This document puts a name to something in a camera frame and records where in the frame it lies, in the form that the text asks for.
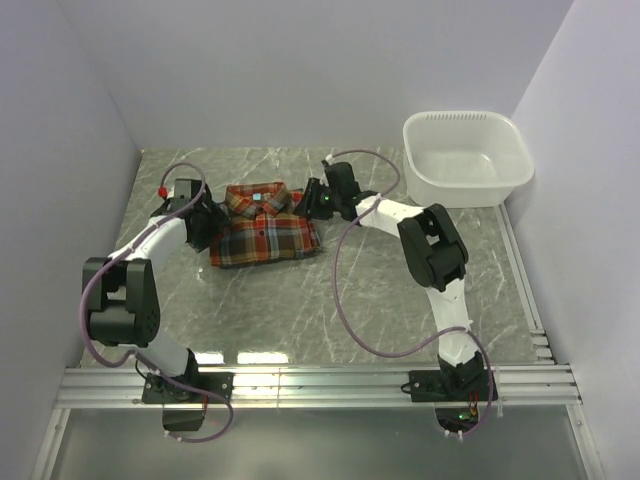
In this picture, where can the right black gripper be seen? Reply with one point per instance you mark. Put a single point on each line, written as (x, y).
(309, 204)

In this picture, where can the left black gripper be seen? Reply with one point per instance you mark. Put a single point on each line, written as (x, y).
(218, 221)

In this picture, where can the red brown plaid shirt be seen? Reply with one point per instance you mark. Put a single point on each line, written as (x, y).
(263, 227)

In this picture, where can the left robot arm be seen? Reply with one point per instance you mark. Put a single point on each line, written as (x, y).
(119, 311)

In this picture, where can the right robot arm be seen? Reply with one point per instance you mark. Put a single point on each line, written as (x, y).
(434, 253)

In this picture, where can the white plastic basin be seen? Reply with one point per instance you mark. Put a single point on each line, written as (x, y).
(464, 159)

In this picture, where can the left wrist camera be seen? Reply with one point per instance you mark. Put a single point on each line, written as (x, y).
(176, 200)

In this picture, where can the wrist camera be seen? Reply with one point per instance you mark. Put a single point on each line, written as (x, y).
(329, 161)
(176, 200)

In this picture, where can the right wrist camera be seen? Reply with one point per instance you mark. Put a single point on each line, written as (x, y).
(329, 161)

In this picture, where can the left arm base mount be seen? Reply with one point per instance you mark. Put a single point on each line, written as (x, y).
(159, 391)

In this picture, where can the black box under rail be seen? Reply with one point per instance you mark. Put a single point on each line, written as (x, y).
(183, 420)

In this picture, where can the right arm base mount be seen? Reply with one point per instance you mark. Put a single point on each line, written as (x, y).
(435, 386)

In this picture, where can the aluminium rail frame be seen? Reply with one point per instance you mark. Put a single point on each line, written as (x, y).
(309, 403)

